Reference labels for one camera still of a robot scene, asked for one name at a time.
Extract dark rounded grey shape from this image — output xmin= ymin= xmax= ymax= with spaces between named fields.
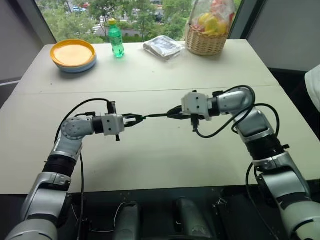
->
xmin=174 ymin=196 xmax=215 ymax=240
xmin=115 ymin=201 xmax=140 ymax=240

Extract thin black hanging cable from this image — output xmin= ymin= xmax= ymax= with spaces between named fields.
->
xmin=76 ymin=149 xmax=87 ymax=240

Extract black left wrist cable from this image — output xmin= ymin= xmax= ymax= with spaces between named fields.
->
xmin=55 ymin=98 xmax=117 ymax=145

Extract light blue plate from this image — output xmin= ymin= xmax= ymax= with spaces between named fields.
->
xmin=53 ymin=53 xmax=98 ymax=74

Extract dark green marker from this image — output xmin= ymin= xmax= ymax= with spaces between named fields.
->
xmin=143 ymin=112 xmax=174 ymax=119

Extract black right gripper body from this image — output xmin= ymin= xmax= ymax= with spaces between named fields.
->
xmin=177 ymin=105 xmax=201 ymax=121

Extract yellow fruit in wrap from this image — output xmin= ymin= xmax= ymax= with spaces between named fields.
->
xmin=197 ymin=12 xmax=229 ymax=35

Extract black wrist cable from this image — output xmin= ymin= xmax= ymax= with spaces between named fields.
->
xmin=190 ymin=84 xmax=291 ymax=151
xmin=55 ymin=98 xmax=117 ymax=145

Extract woven wicker basket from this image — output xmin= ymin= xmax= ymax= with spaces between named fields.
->
xmin=185 ymin=22 xmax=229 ymax=57

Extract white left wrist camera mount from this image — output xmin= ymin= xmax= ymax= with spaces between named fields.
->
xmin=103 ymin=113 xmax=125 ymax=137

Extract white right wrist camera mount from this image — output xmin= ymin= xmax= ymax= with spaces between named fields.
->
xmin=180 ymin=91 xmax=213 ymax=121

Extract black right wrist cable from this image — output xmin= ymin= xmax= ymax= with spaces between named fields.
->
xmin=190 ymin=84 xmax=291 ymax=151

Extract black right forearm cable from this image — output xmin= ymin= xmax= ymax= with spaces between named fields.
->
xmin=244 ymin=159 xmax=276 ymax=208

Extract plastic wrapped grey packet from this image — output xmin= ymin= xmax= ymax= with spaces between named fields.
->
xmin=143 ymin=35 xmax=186 ymax=63

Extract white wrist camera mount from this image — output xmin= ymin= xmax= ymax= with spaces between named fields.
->
xmin=103 ymin=113 xmax=125 ymax=137
xmin=180 ymin=91 xmax=213 ymax=121

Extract white garment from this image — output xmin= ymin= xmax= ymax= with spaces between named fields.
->
xmin=304 ymin=64 xmax=320 ymax=114

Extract green plastic bottle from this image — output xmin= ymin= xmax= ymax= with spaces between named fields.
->
xmin=107 ymin=17 xmax=125 ymax=59

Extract black base platform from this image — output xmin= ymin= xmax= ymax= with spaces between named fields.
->
xmin=0 ymin=185 xmax=320 ymax=240

